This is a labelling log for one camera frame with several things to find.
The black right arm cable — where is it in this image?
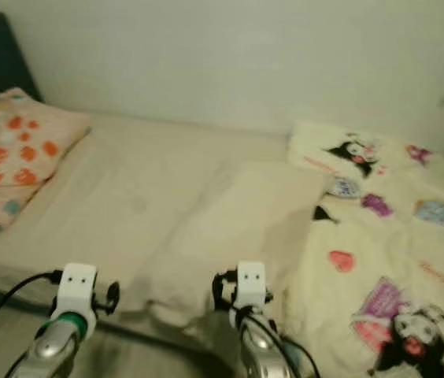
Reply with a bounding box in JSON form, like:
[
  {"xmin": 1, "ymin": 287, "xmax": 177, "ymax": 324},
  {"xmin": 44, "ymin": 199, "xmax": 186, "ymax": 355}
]
[{"xmin": 242, "ymin": 313, "xmax": 321, "ymax": 378}]

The cartoon print cream quilt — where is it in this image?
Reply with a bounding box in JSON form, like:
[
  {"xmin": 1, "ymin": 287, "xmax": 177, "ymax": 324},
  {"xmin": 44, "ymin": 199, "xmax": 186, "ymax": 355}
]
[{"xmin": 285, "ymin": 120, "xmax": 444, "ymax": 378}]

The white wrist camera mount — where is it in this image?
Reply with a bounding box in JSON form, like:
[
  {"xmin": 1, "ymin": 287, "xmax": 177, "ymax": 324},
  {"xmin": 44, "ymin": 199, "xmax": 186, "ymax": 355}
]
[
  {"xmin": 233, "ymin": 261, "xmax": 267, "ymax": 310},
  {"xmin": 57, "ymin": 263, "xmax": 98, "ymax": 317}
]

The bed with cream sheet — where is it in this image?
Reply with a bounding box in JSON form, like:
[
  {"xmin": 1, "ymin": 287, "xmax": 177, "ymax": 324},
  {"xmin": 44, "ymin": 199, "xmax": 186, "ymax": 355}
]
[{"xmin": 0, "ymin": 112, "xmax": 444, "ymax": 351}]

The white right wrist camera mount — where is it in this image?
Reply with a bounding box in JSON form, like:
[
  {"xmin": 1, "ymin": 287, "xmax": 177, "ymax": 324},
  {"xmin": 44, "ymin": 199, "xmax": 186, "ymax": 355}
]
[{"xmin": 233, "ymin": 261, "xmax": 267, "ymax": 310}]

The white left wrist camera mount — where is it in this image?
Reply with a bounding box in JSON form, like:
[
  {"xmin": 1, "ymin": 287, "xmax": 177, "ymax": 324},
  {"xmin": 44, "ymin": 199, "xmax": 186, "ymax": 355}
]
[{"xmin": 57, "ymin": 263, "xmax": 98, "ymax": 317}]

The pink pillow with orange flowers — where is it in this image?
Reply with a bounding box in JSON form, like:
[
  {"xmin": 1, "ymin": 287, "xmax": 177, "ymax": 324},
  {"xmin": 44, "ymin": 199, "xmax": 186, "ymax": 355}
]
[{"xmin": 0, "ymin": 87, "xmax": 94, "ymax": 232}]

